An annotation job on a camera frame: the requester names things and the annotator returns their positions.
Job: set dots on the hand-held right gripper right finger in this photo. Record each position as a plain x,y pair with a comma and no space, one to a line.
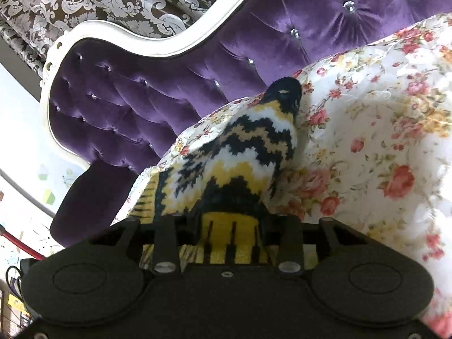
290,243

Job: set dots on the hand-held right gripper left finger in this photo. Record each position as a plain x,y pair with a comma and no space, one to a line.
168,243

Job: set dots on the yellow navy zigzag knit sweater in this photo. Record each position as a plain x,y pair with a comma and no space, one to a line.
243,155

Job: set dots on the dark purple velvet cushion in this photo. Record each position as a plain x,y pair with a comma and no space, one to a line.
95,201

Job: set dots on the floral rose bedsheet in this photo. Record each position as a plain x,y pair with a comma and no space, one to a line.
370,141

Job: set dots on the red rod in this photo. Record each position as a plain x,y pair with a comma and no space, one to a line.
21,242

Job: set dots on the purple tufted velvet headboard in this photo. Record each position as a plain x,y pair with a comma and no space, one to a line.
247,42

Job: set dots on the brown silver damask curtain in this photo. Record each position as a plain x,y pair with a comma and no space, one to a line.
106,0

